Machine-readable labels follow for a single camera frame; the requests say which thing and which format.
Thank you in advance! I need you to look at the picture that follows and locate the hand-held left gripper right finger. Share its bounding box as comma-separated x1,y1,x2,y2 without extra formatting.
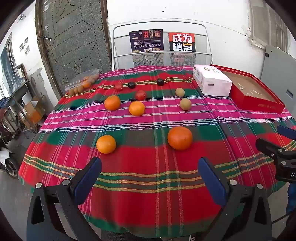
198,157,278,241

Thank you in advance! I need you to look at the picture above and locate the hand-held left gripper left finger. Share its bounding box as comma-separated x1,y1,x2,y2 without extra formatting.
26,157,102,241

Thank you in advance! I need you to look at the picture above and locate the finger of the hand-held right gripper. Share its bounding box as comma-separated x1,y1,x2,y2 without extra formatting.
255,138,296,163
277,125,296,141

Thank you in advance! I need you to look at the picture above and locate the small orange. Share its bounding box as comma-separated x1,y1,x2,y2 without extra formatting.
129,101,146,116
105,95,121,111
96,135,117,154

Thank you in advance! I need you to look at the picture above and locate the large orange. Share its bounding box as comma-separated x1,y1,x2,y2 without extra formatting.
167,126,193,151

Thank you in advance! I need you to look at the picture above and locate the red cardboard box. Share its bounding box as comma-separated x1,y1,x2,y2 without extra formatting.
210,64,285,114

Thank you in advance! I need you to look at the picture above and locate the person's right hand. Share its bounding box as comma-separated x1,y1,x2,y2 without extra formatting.
286,184,296,215

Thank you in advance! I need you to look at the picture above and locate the plaid tablecloth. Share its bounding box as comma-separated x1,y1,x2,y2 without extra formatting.
18,65,296,238

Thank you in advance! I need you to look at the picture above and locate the grey metal cabinet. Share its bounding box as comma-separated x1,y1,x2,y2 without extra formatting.
260,44,296,112

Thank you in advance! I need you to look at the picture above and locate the white tissue pack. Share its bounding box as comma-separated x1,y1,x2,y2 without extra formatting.
192,65,233,97

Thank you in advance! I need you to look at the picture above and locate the open cardboard box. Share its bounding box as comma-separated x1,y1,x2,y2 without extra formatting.
22,95,47,126

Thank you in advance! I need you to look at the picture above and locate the parked scooter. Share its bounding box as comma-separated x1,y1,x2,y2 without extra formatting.
0,97,21,179

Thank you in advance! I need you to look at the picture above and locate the clear plastic fruit container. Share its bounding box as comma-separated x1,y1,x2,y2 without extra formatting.
64,69,100,95

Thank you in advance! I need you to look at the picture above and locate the metal rack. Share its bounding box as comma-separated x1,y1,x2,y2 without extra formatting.
7,64,41,135

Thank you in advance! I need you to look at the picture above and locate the barred window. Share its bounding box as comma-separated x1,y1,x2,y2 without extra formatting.
250,0,290,49

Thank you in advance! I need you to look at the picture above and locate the red and black book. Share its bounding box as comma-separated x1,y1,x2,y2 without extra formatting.
168,32,196,66

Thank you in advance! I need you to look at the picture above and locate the white metal mesh chair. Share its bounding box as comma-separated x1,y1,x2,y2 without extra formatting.
112,21,213,70

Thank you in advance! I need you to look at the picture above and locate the riveted metal door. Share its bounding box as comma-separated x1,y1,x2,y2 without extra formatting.
35,0,113,97

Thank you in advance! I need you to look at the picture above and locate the blue framed window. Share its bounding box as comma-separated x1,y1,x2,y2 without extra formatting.
0,32,18,93

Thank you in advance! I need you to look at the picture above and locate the dark cookbook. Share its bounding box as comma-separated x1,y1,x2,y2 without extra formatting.
129,29,165,66

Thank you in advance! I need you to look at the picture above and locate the black cable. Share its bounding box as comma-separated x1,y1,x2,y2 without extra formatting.
272,212,290,225

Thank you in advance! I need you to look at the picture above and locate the wall notice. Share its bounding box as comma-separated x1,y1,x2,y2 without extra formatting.
23,37,31,56

